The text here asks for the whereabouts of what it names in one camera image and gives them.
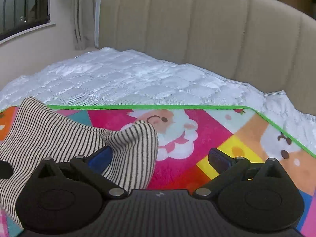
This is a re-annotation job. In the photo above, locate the dark window frame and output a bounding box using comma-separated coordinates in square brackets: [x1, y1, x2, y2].
[1, 0, 50, 40]

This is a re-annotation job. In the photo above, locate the grey curtain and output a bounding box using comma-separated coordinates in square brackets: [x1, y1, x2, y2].
[72, 0, 96, 50]

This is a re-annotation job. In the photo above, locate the colourful cartoon play mat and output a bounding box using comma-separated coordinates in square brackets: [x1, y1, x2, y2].
[0, 104, 316, 237]

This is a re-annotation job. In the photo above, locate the white quilted mattress cover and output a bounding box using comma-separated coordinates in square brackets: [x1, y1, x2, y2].
[1, 48, 315, 152]

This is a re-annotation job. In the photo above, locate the beige padded headboard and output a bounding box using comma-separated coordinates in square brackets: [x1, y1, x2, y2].
[99, 0, 315, 114]

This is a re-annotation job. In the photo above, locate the beige striped knit garment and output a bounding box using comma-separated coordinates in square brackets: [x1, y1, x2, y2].
[1, 97, 158, 225]

